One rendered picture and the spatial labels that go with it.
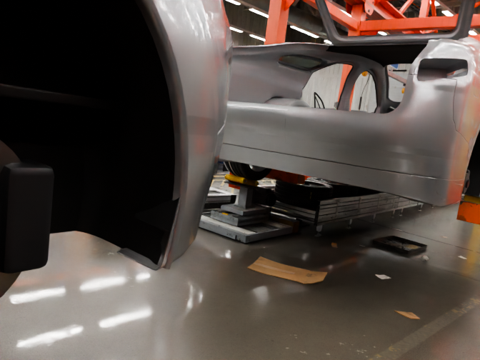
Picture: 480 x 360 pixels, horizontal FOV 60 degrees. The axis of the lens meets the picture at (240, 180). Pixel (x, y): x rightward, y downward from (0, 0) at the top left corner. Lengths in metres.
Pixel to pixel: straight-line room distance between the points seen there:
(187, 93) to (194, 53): 0.07
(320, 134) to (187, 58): 1.84
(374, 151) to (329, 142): 0.27
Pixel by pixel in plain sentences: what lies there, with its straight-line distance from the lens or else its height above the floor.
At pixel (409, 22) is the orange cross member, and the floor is 2.69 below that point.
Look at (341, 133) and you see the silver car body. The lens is 2.48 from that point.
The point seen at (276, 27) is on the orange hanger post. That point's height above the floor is 2.15.
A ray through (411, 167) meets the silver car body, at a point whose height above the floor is 0.94.
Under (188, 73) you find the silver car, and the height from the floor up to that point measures 1.12.
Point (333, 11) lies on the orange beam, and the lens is 5.92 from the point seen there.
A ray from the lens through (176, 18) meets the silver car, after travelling 0.75.
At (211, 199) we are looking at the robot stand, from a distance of 4.77.
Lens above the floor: 1.04
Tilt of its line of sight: 7 degrees down
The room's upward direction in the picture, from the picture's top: 7 degrees clockwise
